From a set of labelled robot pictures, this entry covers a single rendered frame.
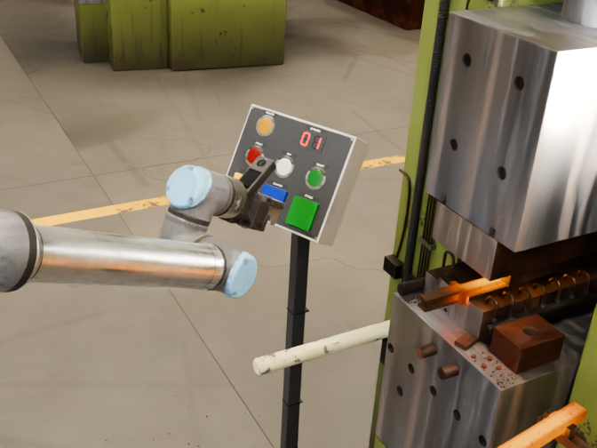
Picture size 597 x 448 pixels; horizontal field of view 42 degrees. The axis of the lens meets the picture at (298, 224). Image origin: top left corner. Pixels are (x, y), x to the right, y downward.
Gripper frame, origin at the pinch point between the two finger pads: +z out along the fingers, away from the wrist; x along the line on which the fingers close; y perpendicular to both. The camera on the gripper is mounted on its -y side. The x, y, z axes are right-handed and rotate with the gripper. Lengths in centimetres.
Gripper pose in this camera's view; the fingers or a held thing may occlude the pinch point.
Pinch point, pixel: (282, 204)
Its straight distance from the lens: 184.3
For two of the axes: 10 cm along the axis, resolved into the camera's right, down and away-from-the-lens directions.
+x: 8.0, 3.2, -5.1
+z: 5.0, 1.3, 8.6
